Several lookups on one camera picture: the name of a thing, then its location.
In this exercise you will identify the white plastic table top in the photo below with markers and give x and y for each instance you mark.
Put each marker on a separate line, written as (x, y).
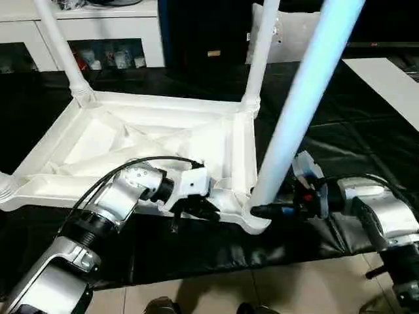
(131, 124)

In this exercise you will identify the white plastic table leg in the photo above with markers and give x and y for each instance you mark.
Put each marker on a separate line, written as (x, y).
(59, 46)
(262, 52)
(6, 188)
(308, 85)

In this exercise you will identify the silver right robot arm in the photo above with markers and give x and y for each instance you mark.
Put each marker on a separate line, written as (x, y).
(380, 209)

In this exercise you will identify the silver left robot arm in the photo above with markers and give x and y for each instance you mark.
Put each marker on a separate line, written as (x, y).
(118, 196)

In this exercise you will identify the black work mat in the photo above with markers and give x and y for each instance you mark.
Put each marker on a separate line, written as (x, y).
(366, 150)

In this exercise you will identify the dark right robot foot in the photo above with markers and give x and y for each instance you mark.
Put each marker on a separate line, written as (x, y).
(255, 309)

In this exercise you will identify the dark robot foot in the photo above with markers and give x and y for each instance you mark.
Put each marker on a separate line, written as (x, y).
(255, 309)
(162, 306)

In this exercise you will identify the black stand leg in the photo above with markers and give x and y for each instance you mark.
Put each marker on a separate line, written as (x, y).
(380, 269)

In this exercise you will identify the dark left robot foot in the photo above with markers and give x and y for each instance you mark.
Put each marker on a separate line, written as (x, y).
(162, 306)

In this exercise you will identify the white flat board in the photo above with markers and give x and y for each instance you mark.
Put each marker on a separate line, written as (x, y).
(386, 85)

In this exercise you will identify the small yellow label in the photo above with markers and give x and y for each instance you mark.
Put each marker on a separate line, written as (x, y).
(214, 53)

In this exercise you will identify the light grey cushion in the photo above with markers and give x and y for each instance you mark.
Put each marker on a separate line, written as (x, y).
(291, 39)

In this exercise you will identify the black low shelf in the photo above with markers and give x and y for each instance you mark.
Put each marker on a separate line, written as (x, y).
(386, 49)

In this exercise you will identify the black cabinet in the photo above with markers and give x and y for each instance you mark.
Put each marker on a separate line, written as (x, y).
(203, 26)

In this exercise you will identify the white glass-door cabinet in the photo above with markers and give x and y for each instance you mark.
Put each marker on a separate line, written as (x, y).
(98, 26)

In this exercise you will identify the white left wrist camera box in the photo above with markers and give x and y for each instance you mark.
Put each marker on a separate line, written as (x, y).
(193, 183)

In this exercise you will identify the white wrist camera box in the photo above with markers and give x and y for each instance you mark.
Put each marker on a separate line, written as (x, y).
(306, 167)
(193, 183)

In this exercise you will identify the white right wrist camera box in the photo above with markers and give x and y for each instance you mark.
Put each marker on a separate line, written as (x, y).
(306, 167)

